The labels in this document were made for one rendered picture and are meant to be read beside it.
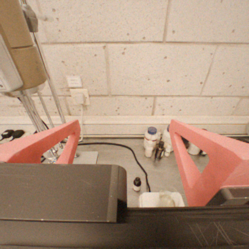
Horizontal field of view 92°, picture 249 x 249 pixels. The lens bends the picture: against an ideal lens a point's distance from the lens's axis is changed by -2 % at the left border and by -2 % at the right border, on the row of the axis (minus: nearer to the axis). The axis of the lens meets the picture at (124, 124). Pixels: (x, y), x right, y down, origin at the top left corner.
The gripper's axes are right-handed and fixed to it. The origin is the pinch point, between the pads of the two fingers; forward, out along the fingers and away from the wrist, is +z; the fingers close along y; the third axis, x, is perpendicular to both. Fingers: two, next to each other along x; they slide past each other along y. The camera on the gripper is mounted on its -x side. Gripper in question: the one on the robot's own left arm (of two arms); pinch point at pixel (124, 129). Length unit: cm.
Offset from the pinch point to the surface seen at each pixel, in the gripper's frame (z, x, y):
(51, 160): 15.1, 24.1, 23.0
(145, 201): 6.2, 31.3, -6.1
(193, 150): 31, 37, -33
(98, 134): 44, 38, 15
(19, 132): 40, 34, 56
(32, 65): 16.2, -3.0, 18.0
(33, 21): 27.6, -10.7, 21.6
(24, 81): 14.1, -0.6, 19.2
